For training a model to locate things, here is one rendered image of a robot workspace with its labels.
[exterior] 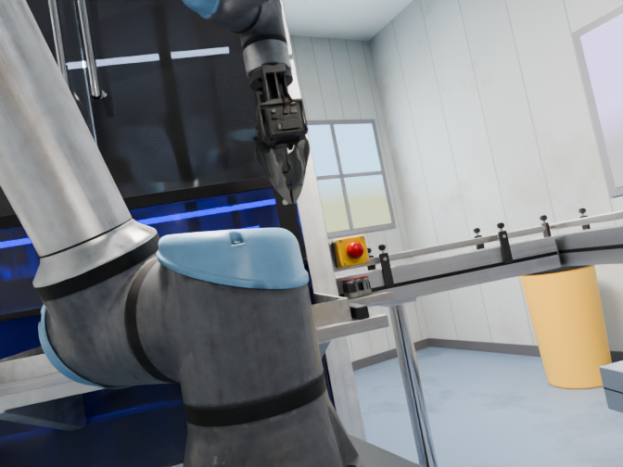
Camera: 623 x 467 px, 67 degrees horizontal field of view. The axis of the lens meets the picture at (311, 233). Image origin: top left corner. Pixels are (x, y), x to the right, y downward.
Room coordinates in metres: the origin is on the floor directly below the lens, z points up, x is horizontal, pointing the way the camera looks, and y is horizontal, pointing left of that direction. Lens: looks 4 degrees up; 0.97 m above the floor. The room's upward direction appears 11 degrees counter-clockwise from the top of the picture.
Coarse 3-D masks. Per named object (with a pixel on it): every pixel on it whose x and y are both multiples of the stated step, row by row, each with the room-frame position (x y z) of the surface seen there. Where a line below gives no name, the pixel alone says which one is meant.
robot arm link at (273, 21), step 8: (272, 0) 0.73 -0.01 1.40; (264, 8) 0.71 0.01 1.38; (272, 8) 0.72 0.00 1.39; (280, 8) 0.75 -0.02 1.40; (264, 16) 0.71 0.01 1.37; (272, 16) 0.72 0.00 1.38; (280, 16) 0.74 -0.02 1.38; (256, 24) 0.71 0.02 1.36; (264, 24) 0.72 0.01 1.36; (272, 24) 0.72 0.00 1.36; (280, 24) 0.74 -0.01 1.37; (248, 32) 0.72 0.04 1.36; (256, 32) 0.72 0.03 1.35; (264, 32) 0.72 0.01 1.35; (272, 32) 0.72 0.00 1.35; (280, 32) 0.73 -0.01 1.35; (240, 40) 0.75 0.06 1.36; (248, 40) 0.73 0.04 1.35; (256, 40) 0.72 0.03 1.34; (280, 40) 0.75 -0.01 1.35
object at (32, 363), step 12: (36, 348) 0.99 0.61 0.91; (0, 360) 0.84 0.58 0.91; (12, 360) 0.78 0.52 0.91; (24, 360) 0.79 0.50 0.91; (36, 360) 0.79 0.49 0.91; (48, 360) 0.79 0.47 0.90; (0, 372) 0.78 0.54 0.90; (12, 372) 0.78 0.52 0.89; (24, 372) 0.79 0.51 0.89; (36, 372) 0.79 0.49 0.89; (48, 372) 0.79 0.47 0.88; (0, 384) 0.78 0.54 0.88
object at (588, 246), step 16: (544, 224) 1.42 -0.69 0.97; (560, 224) 1.40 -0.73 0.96; (576, 224) 1.34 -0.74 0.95; (560, 240) 1.38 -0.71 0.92; (576, 240) 1.32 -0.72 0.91; (592, 240) 1.26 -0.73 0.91; (608, 240) 1.21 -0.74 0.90; (560, 256) 1.39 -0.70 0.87; (576, 256) 1.33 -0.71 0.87; (592, 256) 1.27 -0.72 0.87; (608, 256) 1.22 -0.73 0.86
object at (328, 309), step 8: (320, 296) 1.01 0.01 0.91; (328, 296) 0.91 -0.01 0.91; (320, 304) 0.76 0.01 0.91; (328, 304) 0.76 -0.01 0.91; (336, 304) 0.76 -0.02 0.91; (344, 304) 0.77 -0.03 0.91; (312, 312) 0.76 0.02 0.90; (320, 312) 0.76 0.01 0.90; (328, 312) 0.76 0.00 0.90; (336, 312) 0.76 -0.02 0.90; (344, 312) 0.77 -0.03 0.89; (320, 320) 0.76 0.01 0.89; (328, 320) 0.76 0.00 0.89; (336, 320) 0.76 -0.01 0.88; (344, 320) 0.77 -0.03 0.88
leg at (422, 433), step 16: (384, 304) 1.31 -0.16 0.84; (400, 304) 1.33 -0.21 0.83; (400, 320) 1.33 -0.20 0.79; (400, 336) 1.33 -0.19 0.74; (400, 352) 1.33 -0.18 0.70; (400, 368) 1.34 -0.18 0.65; (416, 368) 1.33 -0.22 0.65; (416, 384) 1.33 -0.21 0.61; (416, 400) 1.33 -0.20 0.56; (416, 416) 1.33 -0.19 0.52; (416, 432) 1.33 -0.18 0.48; (416, 448) 1.35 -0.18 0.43; (432, 448) 1.33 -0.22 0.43; (432, 464) 1.33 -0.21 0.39
